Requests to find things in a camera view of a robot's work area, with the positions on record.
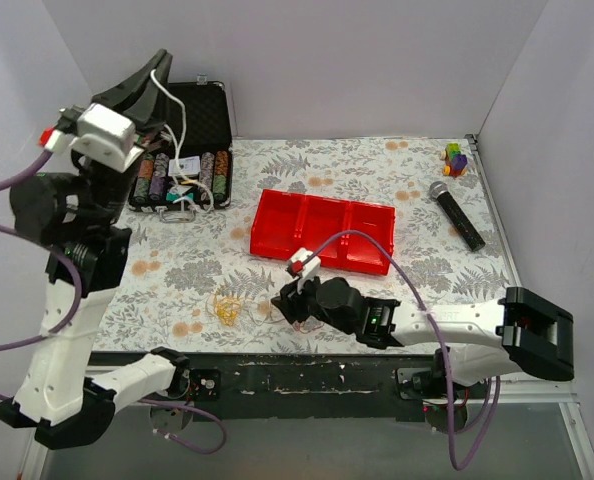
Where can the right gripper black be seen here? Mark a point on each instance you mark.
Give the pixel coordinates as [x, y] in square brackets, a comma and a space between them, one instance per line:
[291, 303]

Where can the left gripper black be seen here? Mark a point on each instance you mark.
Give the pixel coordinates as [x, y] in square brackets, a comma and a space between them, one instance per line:
[140, 118]

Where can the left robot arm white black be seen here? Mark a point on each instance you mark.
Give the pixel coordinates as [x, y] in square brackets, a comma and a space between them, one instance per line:
[74, 215]

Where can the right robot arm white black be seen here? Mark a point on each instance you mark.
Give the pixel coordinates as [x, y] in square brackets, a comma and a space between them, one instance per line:
[521, 332]

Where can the red three-compartment bin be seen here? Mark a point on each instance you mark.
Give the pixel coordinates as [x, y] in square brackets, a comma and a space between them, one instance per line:
[285, 222]

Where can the black poker chip case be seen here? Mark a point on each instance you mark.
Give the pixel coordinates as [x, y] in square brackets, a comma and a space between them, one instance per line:
[193, 167]

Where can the black microphone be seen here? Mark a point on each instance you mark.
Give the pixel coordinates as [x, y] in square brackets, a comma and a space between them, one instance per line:
[438, 191]

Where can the colourful toy block train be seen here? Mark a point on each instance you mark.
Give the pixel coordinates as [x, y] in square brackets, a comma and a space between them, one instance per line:
[455, 161]

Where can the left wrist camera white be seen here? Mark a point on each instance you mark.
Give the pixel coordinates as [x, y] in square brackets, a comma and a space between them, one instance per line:
[106, 137]

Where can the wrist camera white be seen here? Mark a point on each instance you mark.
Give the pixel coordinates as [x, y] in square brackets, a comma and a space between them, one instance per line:
[303, 265]
[106, 137]

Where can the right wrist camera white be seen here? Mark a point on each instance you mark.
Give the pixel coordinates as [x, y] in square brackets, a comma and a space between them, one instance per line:
[303, 265]

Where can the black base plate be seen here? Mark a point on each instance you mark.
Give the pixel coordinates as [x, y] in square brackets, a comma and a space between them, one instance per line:
[265, 386]

